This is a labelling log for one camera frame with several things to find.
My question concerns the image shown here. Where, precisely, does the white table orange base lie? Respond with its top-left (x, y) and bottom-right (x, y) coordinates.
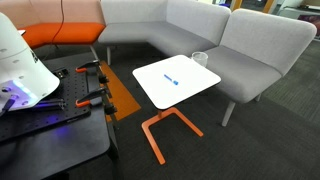
top-left (132, 55), bottom-right (221, 165)

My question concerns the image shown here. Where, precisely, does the orange sofa seat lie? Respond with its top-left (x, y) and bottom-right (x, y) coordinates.
top-left (0, 0), bottom-right (106, 49)

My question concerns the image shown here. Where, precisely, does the grey corner sofa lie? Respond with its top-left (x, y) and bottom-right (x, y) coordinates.
top-left (98, 0), bottom-right (231, 56)

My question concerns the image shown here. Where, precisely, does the black orange clamp front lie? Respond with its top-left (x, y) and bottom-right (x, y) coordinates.
top-left (75, 87), bottom-right (117, 115)

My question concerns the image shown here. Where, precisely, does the black orange clamp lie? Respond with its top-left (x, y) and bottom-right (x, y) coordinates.
top-left (75, 87), bottom-right (117, 115)
top-left (75, 60), bottom-right (109, 84)

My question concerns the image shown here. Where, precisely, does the black cable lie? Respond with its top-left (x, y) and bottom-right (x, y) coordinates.
top-left (50, 0), bottom-right (66, 46)

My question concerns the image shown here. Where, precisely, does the black perforated mounting board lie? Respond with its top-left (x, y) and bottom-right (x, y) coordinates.
top-left (0, 68), bottom-right (99, 142)

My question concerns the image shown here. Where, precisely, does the black orange clamp rear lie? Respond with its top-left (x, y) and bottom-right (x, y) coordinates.
top-left (75, 60), bottom-right (109, 84)

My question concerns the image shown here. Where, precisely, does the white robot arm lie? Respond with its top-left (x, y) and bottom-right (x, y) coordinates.
top-left (0, 13), bottom-right (60, 111)

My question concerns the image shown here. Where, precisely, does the clear plastic cup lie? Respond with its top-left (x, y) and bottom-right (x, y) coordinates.
top-left (191, 52), bottom-right (208, 67)

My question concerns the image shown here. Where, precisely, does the orange floor mat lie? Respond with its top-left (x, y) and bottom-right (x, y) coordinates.
top-left (101, 61), bottom-right (141, 121)

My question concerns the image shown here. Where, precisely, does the grey sofa seat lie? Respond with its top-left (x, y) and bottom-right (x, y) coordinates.
top-left (206, 9), bottom-right (317, 125)

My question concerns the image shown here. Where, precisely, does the blue marker pen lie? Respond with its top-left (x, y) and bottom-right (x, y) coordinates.
top-left (164, 74), bottom-right (179, 85)

